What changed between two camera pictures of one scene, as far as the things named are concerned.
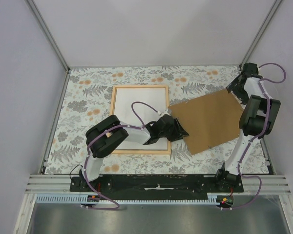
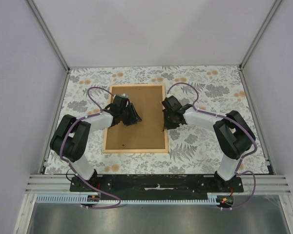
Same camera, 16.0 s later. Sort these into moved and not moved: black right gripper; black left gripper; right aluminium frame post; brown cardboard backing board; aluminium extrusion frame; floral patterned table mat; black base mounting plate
Moved: black left gripper; black right gripper; brown cardboard backing board
Not moved: aluminium extrusion frame; floral patterned table mat; right aluminium frame post; black base mounting plate
